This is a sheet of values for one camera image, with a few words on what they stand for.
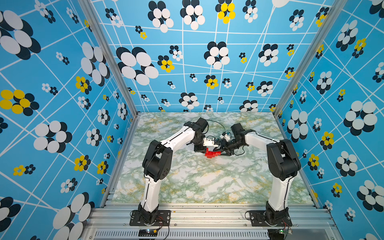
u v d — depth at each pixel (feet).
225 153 2.86
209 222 2.41
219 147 2.83
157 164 1.72
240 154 2.64
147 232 2.37
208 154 3.01
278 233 2.26
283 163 1.72
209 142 2.66
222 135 3.05
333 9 2.27
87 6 2.24
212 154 3.00
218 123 2.48
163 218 2.40
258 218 2.38
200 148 2.67
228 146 2.78
